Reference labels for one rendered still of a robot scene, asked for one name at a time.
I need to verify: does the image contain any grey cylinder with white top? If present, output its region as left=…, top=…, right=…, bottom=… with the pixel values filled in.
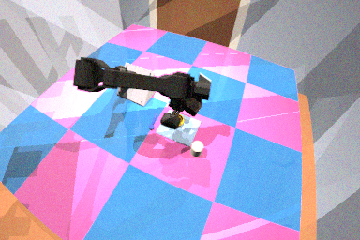
left=190, top=141, right=203, bottom=157

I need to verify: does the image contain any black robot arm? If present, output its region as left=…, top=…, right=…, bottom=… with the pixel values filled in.
left=73, top=57, right=212, bottom=117

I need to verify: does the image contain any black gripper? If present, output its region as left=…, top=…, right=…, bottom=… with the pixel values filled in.
left=160, top=99, right=185, bottom=129

